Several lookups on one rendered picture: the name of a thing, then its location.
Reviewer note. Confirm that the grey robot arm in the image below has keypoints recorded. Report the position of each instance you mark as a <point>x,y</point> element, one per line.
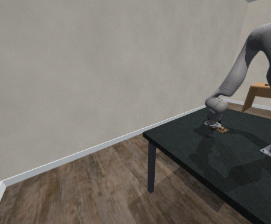
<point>258,40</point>

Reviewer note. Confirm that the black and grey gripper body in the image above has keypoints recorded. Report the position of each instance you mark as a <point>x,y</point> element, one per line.
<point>215,123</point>

